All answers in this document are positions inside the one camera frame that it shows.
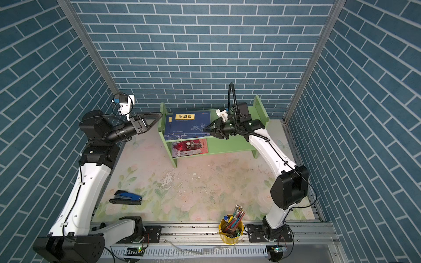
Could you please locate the aluminium corner post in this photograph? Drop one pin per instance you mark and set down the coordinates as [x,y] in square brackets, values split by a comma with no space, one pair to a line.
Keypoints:
[324,35]
[82,33]

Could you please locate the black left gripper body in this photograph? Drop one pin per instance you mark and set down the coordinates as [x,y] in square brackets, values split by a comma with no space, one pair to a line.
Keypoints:
[135,126]

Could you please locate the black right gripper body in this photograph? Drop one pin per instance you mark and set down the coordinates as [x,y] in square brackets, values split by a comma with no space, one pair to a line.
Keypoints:
[225,129]

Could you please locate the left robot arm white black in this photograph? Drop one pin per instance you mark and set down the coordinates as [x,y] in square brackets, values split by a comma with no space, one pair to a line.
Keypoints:
[72,239]

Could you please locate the red pink Hamlet book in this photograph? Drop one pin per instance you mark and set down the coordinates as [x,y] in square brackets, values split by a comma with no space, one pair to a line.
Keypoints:
[189,148]

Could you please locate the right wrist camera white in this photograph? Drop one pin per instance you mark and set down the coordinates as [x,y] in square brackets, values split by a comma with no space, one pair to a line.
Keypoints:
[223,114]

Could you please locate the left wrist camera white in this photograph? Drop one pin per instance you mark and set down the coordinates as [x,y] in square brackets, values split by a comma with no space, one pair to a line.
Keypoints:
[124,103]

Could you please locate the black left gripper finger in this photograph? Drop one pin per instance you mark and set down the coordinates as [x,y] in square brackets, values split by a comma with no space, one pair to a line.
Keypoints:
[151,115]
[150,121]

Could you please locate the blue stapler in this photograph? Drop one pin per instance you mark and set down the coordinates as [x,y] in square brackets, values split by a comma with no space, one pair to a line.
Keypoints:
[126,198]

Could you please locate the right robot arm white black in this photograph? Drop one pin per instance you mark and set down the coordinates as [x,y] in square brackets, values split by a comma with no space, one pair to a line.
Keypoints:
[291,181]

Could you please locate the aluminium corner post left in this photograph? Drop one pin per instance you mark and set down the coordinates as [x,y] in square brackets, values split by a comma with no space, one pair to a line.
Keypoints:
[82,33]

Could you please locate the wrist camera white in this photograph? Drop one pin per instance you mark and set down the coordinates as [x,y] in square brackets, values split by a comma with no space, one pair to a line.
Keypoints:
[223,114]
[124,103]

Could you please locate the aluminium corner post right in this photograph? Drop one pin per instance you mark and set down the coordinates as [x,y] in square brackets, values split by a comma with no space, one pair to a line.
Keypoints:
[324,35]

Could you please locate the blue book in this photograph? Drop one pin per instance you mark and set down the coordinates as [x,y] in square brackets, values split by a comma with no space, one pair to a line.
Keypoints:
[186,125]

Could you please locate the yellow pen cup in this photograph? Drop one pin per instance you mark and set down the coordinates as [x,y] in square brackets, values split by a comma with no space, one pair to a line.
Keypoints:
[230,229]

